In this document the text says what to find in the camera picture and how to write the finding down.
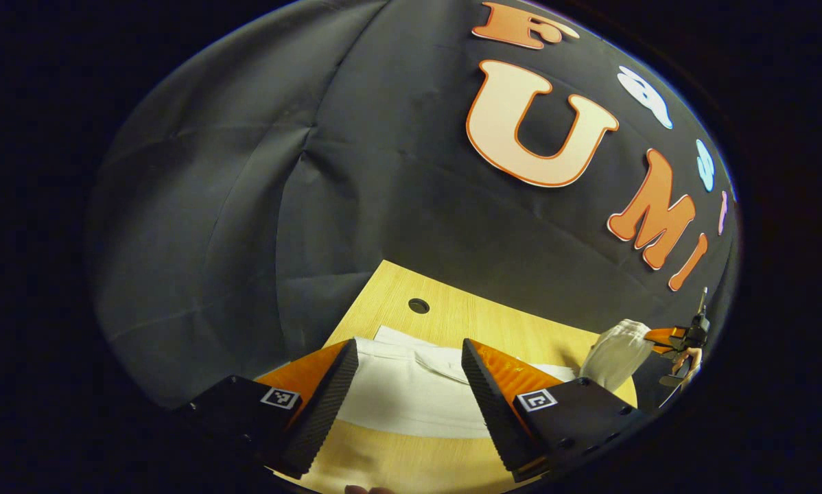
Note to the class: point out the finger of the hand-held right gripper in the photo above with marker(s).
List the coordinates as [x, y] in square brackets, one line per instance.
[663, 335]

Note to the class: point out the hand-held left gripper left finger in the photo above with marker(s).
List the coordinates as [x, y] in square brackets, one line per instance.
[318, 412]

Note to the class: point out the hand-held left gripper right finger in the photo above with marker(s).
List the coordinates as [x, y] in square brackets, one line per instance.
[500, 418]

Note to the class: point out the white jeans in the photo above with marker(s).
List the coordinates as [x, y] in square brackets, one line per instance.
[411, 391]

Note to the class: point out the black backdrop cloth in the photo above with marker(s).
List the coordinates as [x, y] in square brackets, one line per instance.
[383, 171]

